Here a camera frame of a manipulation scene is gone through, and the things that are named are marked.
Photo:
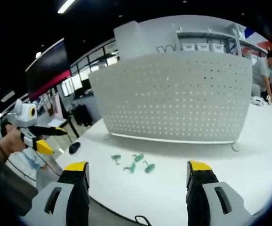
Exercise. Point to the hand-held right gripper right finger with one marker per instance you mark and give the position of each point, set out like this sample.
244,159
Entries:
211,195

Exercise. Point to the white perforated mounting plate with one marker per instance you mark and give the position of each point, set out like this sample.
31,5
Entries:
173,99

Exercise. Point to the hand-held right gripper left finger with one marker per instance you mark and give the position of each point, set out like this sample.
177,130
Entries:
63,195

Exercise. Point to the person's left hand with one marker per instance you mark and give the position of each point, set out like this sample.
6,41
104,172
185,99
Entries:
10,141

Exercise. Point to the white device on table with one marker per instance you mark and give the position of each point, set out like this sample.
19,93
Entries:
258,101

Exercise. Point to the white partition panel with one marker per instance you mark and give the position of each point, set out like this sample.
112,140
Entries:
129,40

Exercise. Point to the white storage bin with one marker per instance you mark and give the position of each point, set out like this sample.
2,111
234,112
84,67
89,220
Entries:
203,46
218,47
188,47

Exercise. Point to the white storage shelf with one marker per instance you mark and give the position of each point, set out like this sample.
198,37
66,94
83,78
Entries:
220,41

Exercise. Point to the green hook assembly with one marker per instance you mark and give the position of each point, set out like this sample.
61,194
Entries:
130,167
148,166
116,158
138,157

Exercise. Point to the black computer mouse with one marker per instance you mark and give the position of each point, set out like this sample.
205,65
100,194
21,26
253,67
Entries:
74,147

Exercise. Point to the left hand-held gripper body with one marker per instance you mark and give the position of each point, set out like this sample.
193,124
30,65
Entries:
26,122

